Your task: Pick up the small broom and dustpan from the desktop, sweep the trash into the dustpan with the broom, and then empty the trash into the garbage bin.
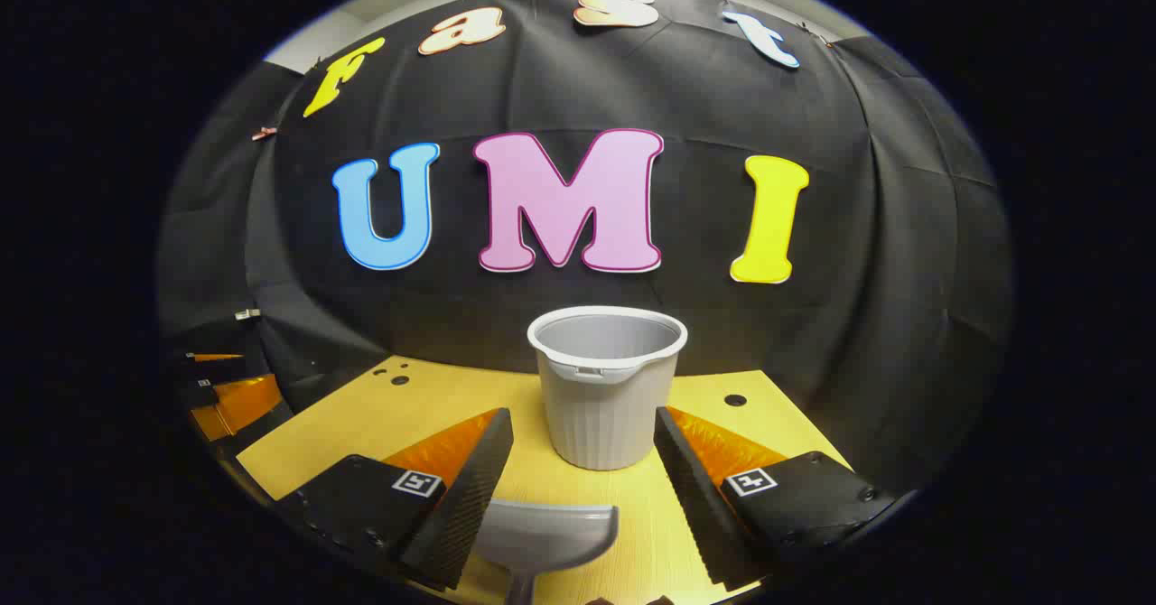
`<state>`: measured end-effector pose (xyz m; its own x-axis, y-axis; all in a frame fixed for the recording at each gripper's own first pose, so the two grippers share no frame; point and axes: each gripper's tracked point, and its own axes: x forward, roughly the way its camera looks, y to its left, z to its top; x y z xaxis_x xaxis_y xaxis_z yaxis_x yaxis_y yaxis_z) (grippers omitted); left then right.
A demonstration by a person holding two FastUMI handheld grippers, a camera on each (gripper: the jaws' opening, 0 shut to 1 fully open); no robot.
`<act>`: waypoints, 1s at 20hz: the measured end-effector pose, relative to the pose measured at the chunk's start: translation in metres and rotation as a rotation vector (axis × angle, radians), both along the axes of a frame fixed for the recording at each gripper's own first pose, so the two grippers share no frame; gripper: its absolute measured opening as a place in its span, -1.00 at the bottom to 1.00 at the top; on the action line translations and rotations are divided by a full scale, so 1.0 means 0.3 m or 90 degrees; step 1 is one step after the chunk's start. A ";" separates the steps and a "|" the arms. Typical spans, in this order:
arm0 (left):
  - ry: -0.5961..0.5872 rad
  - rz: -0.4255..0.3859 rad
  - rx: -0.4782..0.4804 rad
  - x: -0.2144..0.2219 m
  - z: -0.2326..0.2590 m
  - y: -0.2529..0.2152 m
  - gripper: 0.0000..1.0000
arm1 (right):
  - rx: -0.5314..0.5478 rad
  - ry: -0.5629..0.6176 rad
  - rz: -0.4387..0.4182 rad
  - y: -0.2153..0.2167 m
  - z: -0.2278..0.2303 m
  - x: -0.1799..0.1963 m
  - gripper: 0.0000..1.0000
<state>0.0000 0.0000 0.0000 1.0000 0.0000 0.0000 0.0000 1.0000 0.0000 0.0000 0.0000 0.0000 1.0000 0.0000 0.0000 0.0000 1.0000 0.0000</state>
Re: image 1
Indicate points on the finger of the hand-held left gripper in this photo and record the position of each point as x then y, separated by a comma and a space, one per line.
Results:
217, 370
244, 406

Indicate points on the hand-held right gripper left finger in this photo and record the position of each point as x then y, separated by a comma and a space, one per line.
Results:
461, 506

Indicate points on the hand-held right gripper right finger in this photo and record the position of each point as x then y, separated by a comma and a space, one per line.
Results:
694, 497

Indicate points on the grey plastic dustpan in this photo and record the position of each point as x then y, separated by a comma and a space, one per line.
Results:
542, 537

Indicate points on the grey ribbed garbage bin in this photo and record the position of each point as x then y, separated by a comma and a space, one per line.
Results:
605, 415

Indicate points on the yellow wooden desktop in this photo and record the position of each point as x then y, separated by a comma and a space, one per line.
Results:
452, 397

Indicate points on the black backdrop cloth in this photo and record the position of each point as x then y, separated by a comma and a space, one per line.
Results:
686, 90

